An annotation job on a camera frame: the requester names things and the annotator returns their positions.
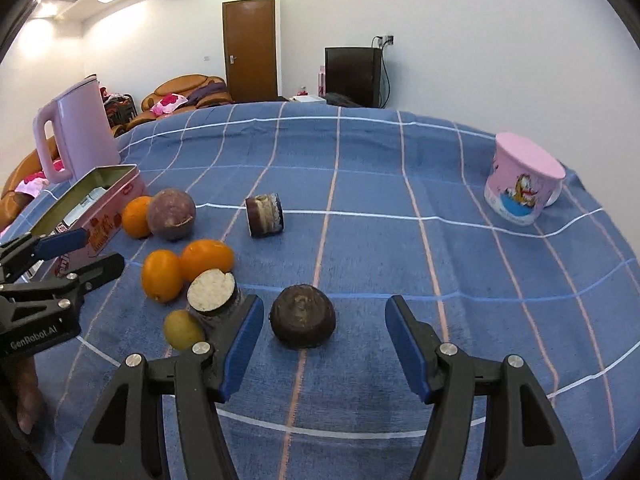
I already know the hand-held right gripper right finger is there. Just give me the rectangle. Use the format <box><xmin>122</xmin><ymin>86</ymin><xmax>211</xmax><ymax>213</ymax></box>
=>
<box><xmin>385</xmin><ymin>295</ymin><xmax>583</xmax><ymax>480</ymax></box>

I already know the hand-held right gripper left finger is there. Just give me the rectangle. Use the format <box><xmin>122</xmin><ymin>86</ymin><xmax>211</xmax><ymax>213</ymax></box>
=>
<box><xmin>62</xmin><ymin>294</ymin><xmax>265</xmax><ymax>480</ymax></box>

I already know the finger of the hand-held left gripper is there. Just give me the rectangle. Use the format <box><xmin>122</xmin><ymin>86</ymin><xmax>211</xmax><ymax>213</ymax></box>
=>
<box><xmin>0</xmin><ymin>230</ymin><xmax>90</xmax><ymax>286</ymax></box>
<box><xmin>10</xmin><ymin>253</ymin><xmax>126</xmax><ymax>312</ymax></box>

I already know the pink tin box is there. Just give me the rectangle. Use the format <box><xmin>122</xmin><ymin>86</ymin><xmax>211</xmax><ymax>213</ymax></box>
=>
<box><xmin>25</xmin><ymin>164</ymin><xmax>151</xmax><ymax>281</ymax></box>

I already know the orange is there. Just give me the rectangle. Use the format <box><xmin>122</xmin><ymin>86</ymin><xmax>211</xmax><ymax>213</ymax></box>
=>
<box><xmin>180</xmin><ymin>239</ymin><xmax>236</xmax><ymax>285</ymax></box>
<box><xmin>141</xmin><ymin>249</ymin><xmax>183</xmax><ymax>304</ymax></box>
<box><xmin>121</xmin><ymin>195</ymin><xmax>153</xmax><ymax>239</ymax></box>

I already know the purple passion fruit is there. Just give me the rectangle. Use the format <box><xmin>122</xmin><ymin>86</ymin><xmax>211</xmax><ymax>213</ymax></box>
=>
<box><xmin>146</xmin><ymin>188</ymin><xmax>197</xmax><ymax>242</ymax></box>

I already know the person's left hand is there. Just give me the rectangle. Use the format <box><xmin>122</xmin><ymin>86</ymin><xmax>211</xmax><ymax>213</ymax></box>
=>
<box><xmin>14</xmin><ymin>359</ymin><xmax>44</xmax><ymax>435</ymax></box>

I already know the white packet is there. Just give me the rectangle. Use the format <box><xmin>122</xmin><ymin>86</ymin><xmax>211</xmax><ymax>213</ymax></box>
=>
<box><xmin>65</xmin><ymin>187</ymin><xmax>109</xmax><ymax>226</ymax></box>

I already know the yellow-green kiwi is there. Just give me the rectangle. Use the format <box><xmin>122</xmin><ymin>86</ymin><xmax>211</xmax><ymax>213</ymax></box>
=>
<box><xmin>164</xmin><ymin>309</ymin><xmax>207</xmax><ymax>352</ymax></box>

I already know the cut taro piece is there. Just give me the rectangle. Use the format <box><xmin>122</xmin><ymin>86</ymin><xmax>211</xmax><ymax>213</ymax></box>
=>
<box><xmin>244</xmin><ymin>192</ymin><xmax>286</xmax><ymax>238</ymax></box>
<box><xmin>186</xmin><ymin>268</ymin><xmax>241</xmax><ymax>331</ymax></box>

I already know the dark round taro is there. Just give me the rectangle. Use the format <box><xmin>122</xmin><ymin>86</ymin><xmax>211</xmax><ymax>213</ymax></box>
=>
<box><xmin>269</xmin><ymin>284</ymin><xmax>337</xmax><ymax>350</ymax></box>

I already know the pink floral pillow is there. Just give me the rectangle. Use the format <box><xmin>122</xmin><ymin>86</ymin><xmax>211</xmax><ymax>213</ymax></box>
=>
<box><xmin>151</xmin><ymin>93</ymin><xmax>185</xmax><ymax>116</ymax></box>
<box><xmin>14</xmin><ymin>157</ymin><xmax>66</xmax><ymax>196</ymax></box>

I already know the brown leather sofa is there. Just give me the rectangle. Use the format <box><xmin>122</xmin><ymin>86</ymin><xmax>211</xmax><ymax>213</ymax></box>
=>
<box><xmin>0</xmin><ymin>149</ymin><xmax>51</xmax><ymax>233</ymax></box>
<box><xmin>140</xmin><ymin>74</ymin><xmax>233</xmax><ymax>122</ymax></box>

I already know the blue plaid tablecloth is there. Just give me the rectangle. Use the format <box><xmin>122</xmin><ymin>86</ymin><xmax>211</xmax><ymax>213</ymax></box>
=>
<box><xmin>0</xmin><ymin>100</ymin><xmax>640</xmax><ymax>480</ymax></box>

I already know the pink electric kettle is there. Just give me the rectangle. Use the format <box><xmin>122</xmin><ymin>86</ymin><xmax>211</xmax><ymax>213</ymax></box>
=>
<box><xmin>33</xmin><ymin>74</ymin><xmax>122</xmax><ymax>184</ymax></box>

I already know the black rack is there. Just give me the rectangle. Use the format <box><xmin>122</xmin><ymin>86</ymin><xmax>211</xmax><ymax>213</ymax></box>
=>
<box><xmin>102</xmin><ymin>92</ymin><xmax>138</xmax><ymax>128</ymax></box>

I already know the pink cartoon cup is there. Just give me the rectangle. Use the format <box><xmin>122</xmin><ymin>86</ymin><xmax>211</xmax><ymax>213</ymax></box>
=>
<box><xmin>484</xmin><ymin>132</ymin><xmax>567</xmax><ymax>230</ymax></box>

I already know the purple cloth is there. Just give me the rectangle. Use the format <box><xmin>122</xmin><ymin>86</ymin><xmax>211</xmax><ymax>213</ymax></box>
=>
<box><xmin>187</xmin><ymin>82</ymin><xmax>229</xmax><ymax>109</ymax></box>

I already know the brown wooden door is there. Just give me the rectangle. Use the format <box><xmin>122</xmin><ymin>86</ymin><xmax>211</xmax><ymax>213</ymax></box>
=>
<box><xmin>222</xmin><ymin>0</ymin><xmax>278</xmax><ymax>104</ymax></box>

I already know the black television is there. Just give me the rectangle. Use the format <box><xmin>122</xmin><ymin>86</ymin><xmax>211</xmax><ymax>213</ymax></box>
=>
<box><xmin>324</xmin><ymin>46</ymin><xmax>385</xmax><ymax>109</ymax></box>

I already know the black cable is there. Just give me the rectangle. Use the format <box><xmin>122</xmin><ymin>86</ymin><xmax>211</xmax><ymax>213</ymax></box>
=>
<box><xmin>381</xmin><ymin>45</ymin><xmax>394</xmax><ymax>109</ymax></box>

